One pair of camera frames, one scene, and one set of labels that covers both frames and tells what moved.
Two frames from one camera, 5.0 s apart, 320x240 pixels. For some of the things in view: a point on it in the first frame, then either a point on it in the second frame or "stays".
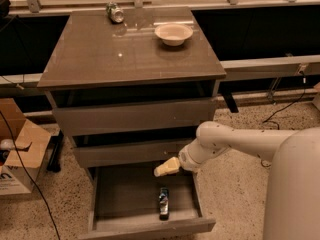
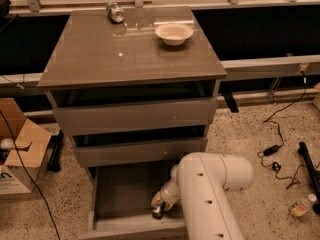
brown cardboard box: x=20 y=139 stays
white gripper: x=186 y=159 -> x=170 y=193
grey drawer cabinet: x=132 y=86 stays
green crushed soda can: x=115 y=14 stays
